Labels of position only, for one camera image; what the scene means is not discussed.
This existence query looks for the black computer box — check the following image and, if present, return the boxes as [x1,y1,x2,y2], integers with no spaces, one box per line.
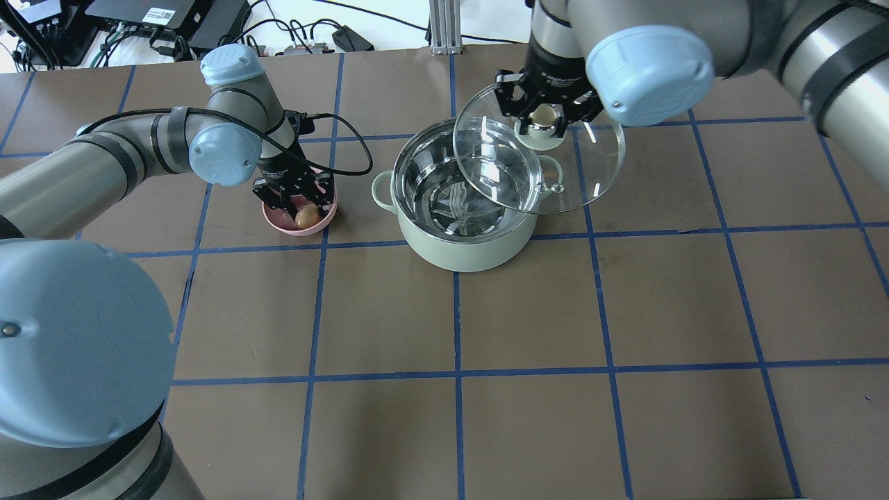
[2,1,105,73]

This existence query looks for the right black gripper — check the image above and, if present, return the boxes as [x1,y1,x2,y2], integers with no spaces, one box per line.
[495,67,604,139]

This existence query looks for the glass pot lid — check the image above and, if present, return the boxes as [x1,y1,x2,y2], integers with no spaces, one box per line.
[453,85,626,215]

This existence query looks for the black power brick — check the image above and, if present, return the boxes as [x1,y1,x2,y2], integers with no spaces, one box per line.
[331,25,376,53]

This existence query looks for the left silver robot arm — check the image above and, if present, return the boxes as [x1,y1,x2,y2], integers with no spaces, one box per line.
[1,44,338,499]

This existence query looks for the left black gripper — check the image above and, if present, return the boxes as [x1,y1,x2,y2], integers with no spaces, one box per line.
[251,158,333,222]

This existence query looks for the aluminium frame post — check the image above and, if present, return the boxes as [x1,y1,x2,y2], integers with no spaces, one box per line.
[428,0,464,55]

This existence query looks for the brown egg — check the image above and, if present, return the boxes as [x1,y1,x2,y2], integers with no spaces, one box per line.
[294,205,321,231]

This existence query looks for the pink bowl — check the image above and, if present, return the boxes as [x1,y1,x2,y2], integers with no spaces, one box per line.
[253,168,338,236]

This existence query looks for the pale green electric pot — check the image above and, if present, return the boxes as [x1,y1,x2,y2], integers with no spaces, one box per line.
[371,118,564,272]

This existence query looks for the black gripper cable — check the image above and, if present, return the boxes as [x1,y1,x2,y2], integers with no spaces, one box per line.
[76,104,374,177]

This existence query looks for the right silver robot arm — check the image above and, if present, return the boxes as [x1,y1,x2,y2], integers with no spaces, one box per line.
[492,1,888,189]

